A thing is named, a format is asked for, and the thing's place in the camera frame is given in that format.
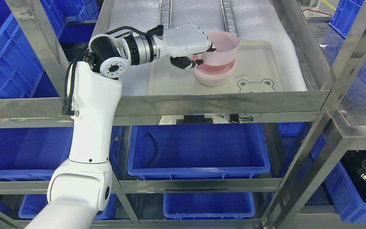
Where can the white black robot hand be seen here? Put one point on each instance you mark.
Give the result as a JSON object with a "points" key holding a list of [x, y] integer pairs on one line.
{"points": [[181, 43]]}

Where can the pink plastic bowl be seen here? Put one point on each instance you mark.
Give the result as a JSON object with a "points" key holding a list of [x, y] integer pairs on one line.
{"points": [[226, 45]]}

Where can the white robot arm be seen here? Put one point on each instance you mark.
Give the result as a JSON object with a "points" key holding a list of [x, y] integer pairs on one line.
{"points": [[81, 186]]}

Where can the pink bowl stack on tray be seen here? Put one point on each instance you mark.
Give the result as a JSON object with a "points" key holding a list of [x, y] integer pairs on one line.
{"points": [[214, 76]]}

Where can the steel shelf rack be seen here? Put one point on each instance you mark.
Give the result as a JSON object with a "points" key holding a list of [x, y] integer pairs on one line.
{"points": [[317, 155]]}

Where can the blue crate bottom middle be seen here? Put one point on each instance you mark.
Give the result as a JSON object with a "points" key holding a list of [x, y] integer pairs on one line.
{"points": [[209, 206]]}

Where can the cream tray bear print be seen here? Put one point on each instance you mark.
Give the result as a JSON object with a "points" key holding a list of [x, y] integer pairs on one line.
{"points": [[256, 71]]}

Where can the blue crate below tray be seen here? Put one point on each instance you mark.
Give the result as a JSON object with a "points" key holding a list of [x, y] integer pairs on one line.
{"points": [[198, 151]]}

